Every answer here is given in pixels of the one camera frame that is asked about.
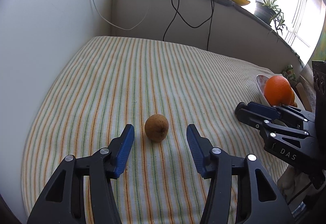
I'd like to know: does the brown kiwi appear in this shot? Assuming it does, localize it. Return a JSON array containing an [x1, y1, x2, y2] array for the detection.
[[144, 114, 169, 143]]

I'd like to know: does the striped tablecloth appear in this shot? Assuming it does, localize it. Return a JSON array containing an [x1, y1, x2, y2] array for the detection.
[[22, 36, 287, 223]]

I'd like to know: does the white floral plate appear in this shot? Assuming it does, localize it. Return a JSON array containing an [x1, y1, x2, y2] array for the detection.
[[256, 75, 304, 109]]

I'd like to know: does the potted spider plant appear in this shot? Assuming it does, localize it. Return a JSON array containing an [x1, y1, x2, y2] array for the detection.
[[254, 0, 288, 35]]

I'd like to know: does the large round orange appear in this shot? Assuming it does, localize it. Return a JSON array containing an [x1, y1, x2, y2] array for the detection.
[[264, 76, 293, 106]]

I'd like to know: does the medium tangerine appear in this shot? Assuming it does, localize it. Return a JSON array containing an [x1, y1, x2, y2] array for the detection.
[[290, 89, 295, 106]]

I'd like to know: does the white refrigerator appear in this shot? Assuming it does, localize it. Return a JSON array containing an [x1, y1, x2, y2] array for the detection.
[[1, 0, 112, 223]]

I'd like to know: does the green snack package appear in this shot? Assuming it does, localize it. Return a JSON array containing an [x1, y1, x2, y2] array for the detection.
[[282, 65, 297, 86]]

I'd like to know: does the white gloved hand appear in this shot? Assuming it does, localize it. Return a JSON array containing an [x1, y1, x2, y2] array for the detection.
[[277, 165, 317, 211]]

